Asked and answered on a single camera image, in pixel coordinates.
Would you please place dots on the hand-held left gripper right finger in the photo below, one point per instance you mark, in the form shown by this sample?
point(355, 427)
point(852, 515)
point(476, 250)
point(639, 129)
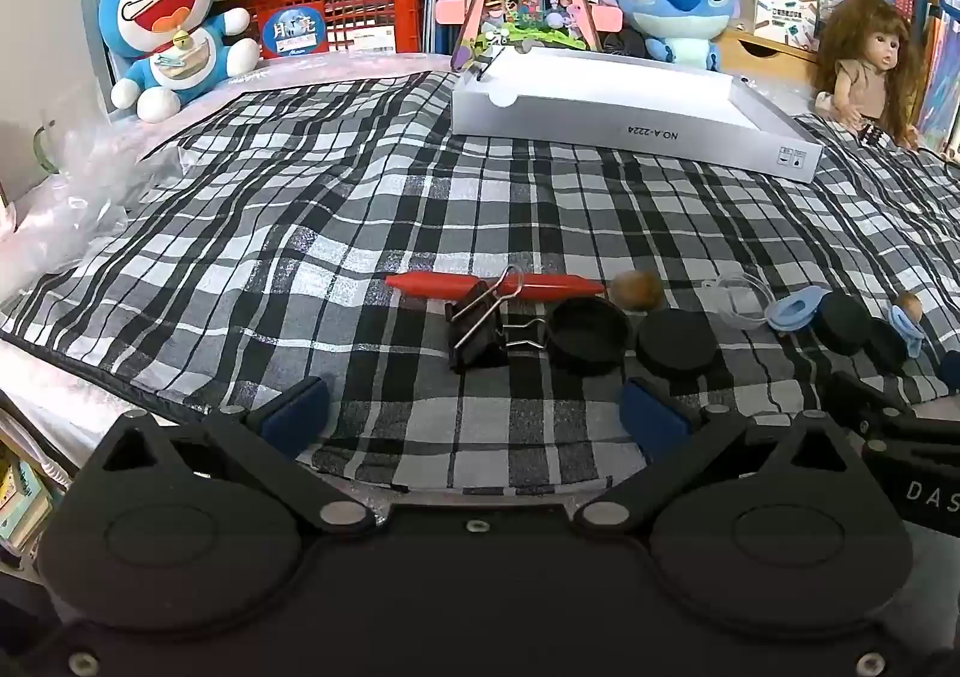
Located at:
point(651, 415)

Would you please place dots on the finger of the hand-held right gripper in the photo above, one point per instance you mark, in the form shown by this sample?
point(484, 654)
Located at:
point(862, 407)

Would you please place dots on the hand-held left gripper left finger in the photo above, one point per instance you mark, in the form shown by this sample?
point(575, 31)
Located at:
point(292, 411)

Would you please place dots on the black round lid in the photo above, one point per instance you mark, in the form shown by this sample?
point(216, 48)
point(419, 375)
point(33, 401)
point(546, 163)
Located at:
point(587, 340)
point(844, 321)
point(677, 345)
point(886, 347)

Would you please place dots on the light blue pacifier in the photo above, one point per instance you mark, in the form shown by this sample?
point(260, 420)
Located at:
point(795, 313)

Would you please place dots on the brown wooden ball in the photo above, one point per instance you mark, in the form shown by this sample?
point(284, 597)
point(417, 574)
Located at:
point(637, 289)

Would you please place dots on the white cardboard box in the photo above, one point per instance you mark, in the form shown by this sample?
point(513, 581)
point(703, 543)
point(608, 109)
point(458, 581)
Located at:
point(600, 92)

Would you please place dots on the small blue brown-headed figure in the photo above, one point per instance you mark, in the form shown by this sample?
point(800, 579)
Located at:
point(909, 328)

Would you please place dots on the red pen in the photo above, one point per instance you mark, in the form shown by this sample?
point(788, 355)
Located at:
point(555, 286)

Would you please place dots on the black binder clip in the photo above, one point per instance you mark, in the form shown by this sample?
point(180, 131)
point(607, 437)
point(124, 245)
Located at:
point(472, 340)

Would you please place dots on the black white plaid cloth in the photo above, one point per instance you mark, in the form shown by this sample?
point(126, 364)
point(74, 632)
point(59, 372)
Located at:
point(300, 212)

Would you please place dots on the small black dotted object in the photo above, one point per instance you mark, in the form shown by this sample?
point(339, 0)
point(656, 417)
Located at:
point(871, 135)

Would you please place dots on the brown-haired doll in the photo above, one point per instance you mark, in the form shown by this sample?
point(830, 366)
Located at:
point(862, 77)

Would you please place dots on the wooden drawer box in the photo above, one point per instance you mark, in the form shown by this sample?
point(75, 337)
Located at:
point(757, 51)

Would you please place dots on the white colourful printed box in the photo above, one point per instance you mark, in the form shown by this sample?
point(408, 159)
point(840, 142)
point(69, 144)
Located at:
point(780, 10)

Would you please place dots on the red plastic crate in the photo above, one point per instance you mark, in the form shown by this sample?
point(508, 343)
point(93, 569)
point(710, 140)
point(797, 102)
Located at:
point(360, 2)

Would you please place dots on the blue white cat plush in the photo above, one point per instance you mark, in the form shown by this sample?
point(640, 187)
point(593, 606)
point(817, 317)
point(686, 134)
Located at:
point(161, 10)

